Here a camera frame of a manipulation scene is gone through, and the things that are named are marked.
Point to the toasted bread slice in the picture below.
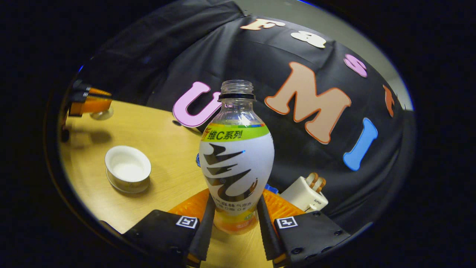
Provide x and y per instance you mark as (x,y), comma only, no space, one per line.
(312,179)
(321,184)

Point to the white teacup lid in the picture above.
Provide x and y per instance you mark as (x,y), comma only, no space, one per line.
(102,114)

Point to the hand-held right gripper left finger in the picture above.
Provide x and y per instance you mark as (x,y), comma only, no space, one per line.
(202,230)

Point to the black backdrop cloth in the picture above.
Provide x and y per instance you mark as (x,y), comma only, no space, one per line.
(305,156)

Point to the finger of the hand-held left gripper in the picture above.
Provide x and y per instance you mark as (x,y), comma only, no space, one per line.
(93,104)

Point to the white saucer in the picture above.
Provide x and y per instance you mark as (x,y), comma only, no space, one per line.
(128,190)

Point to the clear water bottle white label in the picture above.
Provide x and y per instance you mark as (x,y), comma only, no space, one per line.
(236,163)

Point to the white teacup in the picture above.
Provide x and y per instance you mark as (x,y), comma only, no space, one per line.
(128,167)

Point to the folded blue towel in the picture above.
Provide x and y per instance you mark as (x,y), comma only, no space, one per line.
(271,189)

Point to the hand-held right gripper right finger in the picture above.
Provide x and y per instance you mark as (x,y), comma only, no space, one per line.
(267,234)

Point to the white toaster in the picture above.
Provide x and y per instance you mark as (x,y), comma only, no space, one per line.
(301,195)

